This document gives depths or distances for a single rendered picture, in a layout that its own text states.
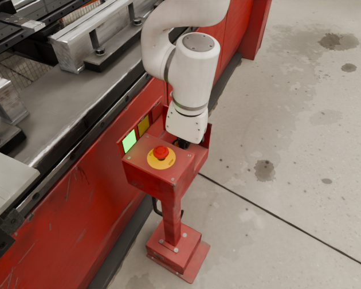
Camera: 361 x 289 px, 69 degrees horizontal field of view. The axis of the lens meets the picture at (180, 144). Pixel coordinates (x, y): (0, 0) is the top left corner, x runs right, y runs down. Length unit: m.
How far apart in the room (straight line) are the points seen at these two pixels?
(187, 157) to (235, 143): 1.11
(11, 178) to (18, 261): 0.34
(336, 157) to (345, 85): 0.82
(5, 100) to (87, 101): 0.17
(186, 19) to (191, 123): 0.26
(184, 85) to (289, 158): 1.32
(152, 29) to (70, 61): 0.35
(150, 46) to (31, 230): 0.48
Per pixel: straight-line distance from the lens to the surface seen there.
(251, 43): 2.49
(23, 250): 0.73
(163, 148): 0.65
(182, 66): 0.52
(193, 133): 0.65
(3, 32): 0.98
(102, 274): 1.35
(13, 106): 0.70
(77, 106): 0.70
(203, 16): 0.44
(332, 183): 1.78
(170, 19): 0.47
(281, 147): 1.83
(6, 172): 0.45
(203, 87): 0.55
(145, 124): 0.71
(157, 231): 1.29
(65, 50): 0.79
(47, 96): 0.77
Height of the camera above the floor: 1.31
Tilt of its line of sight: 50 degrees down
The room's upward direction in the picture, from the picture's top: straight up
